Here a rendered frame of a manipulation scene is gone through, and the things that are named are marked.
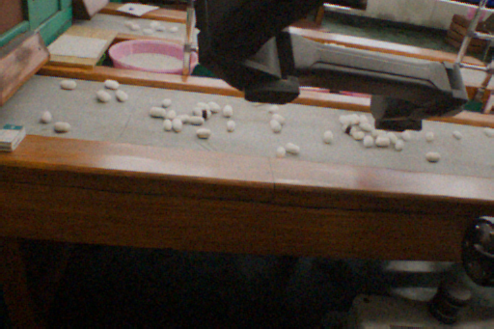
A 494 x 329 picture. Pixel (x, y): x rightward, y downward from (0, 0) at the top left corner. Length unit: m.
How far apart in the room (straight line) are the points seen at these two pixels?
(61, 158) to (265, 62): 0.43
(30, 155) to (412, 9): 6.61
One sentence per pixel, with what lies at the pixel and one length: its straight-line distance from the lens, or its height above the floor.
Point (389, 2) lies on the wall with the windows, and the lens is 6.79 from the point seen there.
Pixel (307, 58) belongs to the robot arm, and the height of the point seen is 1.04.
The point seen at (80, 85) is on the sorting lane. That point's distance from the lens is 1.09.
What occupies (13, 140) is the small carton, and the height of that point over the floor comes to 0.78.
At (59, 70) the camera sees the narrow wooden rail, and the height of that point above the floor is 0.76.
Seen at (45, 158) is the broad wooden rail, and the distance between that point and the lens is 0.76.
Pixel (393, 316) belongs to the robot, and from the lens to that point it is 1.00.
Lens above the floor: 1.18
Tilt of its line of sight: 30 degrees down
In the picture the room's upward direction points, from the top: 11 degrees clockwise
